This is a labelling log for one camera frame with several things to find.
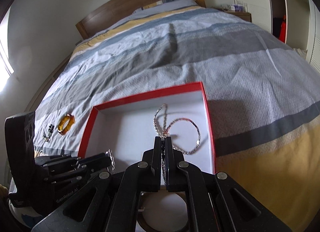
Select silver charm pendant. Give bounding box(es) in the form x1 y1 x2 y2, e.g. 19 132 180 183
42 132 49 142

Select amber resin bangle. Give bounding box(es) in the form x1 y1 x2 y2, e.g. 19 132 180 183
57 114 75 135

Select wide gold bangle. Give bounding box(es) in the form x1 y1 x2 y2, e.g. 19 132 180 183
135 190 189 231

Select silver chain necklace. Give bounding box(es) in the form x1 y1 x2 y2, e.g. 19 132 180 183
152 103 202 185

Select red white shallow box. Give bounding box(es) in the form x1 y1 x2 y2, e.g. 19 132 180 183
78 82 215 173

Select striped duvet bed cover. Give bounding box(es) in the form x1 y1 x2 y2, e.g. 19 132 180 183
34 5 319 231

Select bright window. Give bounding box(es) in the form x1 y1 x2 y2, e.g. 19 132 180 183
0 9 14 91

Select red object in wardrobe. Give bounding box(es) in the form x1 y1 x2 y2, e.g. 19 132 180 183
278 15 286 43

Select striped pillow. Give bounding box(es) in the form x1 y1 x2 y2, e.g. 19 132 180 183
133 0 197 14

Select wooden nightstand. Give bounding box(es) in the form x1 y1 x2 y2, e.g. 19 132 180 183
222 10 252 22

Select items on nightstand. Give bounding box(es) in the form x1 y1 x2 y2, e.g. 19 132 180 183
221 1 248 12

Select white wardrobe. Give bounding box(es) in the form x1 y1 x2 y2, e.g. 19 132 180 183
234 0 319 69

